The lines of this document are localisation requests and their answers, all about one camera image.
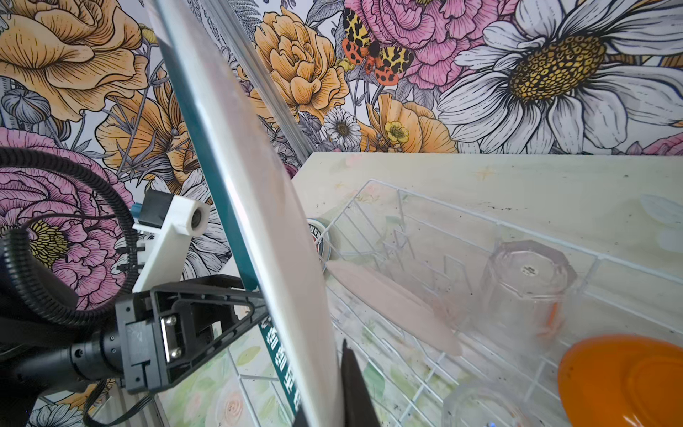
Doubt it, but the floral table mat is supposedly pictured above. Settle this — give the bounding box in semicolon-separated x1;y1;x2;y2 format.
159;151;683;427

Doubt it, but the white wire dish rack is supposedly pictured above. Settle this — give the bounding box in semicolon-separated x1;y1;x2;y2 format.
311;180;682;426

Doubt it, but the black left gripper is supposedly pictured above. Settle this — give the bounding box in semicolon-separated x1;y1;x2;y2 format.
1;275;268;395

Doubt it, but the aluminium corner post left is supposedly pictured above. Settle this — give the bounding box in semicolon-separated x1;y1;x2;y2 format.
205;1;314;165

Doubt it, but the clear plastic glass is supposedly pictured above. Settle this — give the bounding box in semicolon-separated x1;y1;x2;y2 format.
441;383;535;427
472;240;577;355

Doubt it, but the orange plastic bowl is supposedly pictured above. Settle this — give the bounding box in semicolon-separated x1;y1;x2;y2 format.
558;334;682;426

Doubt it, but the teal rimmed back plate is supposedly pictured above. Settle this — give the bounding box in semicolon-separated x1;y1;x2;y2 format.
327;260;462;357

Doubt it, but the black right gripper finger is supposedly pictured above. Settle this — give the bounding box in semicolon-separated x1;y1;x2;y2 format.
341;341;381;427

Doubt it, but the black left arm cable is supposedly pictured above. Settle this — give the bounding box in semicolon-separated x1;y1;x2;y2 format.
0;146;140;327

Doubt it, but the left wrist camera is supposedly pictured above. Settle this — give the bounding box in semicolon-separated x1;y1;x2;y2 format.
131;190;210;293

